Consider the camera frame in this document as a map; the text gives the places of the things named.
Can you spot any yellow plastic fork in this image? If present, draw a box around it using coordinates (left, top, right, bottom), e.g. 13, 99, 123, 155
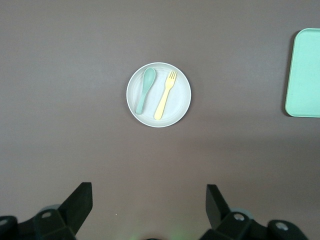
153, 70, 178, 121

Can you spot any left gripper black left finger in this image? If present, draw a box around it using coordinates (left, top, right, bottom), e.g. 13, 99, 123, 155
0, 182, 93, 240

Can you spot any green plastic spoon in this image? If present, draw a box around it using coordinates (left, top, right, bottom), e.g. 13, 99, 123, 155
135, 67, 157, 116

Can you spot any light green rectangular tray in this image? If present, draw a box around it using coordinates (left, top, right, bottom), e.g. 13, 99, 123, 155
284, 27, 320, 118

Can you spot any round white plate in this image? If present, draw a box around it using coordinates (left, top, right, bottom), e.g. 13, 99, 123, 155
126, 61, 192, 129

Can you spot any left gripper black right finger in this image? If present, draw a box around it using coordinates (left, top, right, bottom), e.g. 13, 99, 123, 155
199, 184, 308, 240

